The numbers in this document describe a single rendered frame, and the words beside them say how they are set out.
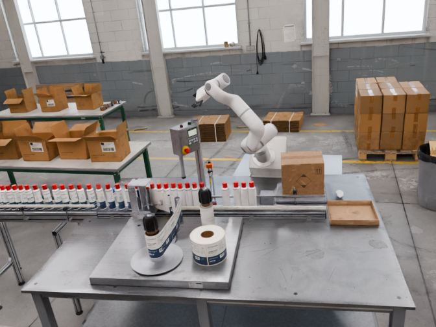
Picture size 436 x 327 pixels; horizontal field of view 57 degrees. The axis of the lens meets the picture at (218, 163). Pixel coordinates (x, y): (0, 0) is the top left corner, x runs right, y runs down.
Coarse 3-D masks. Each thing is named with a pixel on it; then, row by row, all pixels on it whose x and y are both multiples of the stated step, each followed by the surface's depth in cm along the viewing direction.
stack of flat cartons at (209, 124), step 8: (200, 120) 696; (208, 120) 691; (216, 120) 686; (224, 120) 681; (200, 128) 674; (208, 128) 672; (216, 128) 669; (224, 128) 667; (200, 136) 680; (208, 136) 677; (216, 136) 674; (224, 136) 672
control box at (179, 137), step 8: (176, 128) 269; (184, 128) 269; (176, 136) 268; (184, 136) 269; (192, 136) 274; (176, 144) 272; (184, 144) 271; (192, 144) 276; (176, 152) 275; (184, 152) 272
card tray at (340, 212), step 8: (328, 200) 282; (336, 200) 281; (344, 200) 280; (352, 200) 279; (360, 200) 278; (368, 200) 277; (328, 208) 279; (336, 208) 278; (344, 208) 277; (352, 208) 276; (360, 208) 275; (368, 208) 274; (336, 216) 269; (344, 216) 268; (352, 216) 267; (360, 216) 266; (368, 216) 265; (376, 216) 260; (336, 224) 260; (344, 224) 259; (352, 224) 258; (360, 224) 257; (368, 224) 256; (376, 224) 255
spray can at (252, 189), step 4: (252, 184) 272; (248, 188) 273; (252, 188) 272; (248, 192) 274; (252, 192) 273; (248, 196) 276; (252, 196) 274; (252, 200) 275; (252, 204) 276; (256, 204) 278
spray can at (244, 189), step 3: (243, 183) 272; (243, 186) 272; (246, 186) 274; (243, 189) 272; (246, 189) 273; (243, 192) 273; (246, 192) 274; (243, 195) 274; (246, 195) 274; (243, 198) 275; (246, 198) 275; (243, 201) 276; (246, 201) 276; (243, 204) 277; (246, 204) 277
